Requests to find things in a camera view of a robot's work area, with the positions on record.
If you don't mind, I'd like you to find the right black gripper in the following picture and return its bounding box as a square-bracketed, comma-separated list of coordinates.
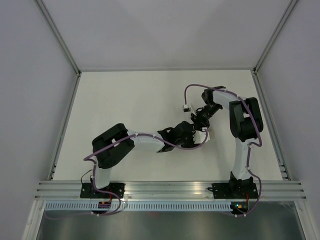
[190, 102, 222, 134]

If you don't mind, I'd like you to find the beige cloth napkin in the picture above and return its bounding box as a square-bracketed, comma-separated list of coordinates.
[207, 130, 214, 141]

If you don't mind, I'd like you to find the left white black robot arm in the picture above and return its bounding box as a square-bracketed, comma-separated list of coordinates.
[91, 121, 200, 198]

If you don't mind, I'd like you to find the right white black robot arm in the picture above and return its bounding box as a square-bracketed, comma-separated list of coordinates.
[190, 86, 264, 200]

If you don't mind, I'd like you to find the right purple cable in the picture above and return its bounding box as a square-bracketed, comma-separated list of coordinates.
[184, 83, 263, 218]

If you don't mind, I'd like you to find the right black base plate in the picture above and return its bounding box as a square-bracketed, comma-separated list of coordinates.
[206, 183, 259, 200]

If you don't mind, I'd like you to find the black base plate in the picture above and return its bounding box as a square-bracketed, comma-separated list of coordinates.
[206, 183, 259, 200]
[80, 182, 125, 199]

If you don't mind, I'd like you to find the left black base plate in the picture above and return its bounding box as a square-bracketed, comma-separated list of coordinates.
[80, 182, 125, 199]

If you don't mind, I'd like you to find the white slotted cable duct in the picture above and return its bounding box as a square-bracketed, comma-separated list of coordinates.
[44, 200, 232, 212]

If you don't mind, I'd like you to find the aluminium front rail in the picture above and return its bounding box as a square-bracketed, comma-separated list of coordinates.
[33, 180, 307, 202]

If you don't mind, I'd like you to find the left aluminium frame post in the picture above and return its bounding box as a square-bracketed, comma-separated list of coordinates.
[33, 0, 81, 76]

